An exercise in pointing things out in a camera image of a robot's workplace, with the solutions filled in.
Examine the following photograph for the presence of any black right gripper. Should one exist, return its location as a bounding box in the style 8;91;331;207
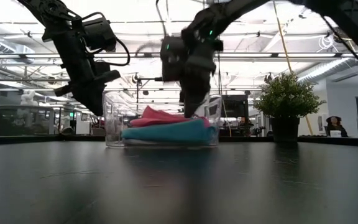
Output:
179;26;224;119

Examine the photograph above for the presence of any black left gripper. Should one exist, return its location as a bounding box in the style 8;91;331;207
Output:
53;29;121;116

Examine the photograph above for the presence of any pink microfiber towel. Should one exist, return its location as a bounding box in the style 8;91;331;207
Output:
129;105;212;129

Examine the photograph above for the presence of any teal microfiber towel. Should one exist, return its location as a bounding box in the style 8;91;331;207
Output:
120;118;219;145

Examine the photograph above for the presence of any clear plastic bin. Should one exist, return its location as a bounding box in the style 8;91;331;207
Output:
102;90;223;149

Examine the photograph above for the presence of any black monitor screen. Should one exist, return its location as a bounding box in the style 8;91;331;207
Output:
221;94;249;119

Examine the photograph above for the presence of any glass cabinet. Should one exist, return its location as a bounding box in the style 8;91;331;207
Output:
0;104;62;137

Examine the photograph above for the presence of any green potted plant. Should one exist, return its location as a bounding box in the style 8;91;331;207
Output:
252;72;327;144

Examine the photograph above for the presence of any person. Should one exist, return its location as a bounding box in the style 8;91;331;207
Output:
324;115;349;138

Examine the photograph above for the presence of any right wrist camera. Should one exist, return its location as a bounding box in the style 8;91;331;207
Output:
159;35;190;83

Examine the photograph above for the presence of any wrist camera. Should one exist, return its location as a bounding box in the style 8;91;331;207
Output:
159;35;190;83
81;16;118;53

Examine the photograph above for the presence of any black metal frame rig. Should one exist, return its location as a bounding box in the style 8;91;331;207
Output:
134;76;186;110

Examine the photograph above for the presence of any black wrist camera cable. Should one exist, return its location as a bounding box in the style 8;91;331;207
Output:
81;11;131;67

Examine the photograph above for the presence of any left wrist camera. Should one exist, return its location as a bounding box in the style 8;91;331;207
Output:
81;16;118;53

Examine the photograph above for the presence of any silver air duct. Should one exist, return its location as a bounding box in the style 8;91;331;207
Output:
297;57;356;82

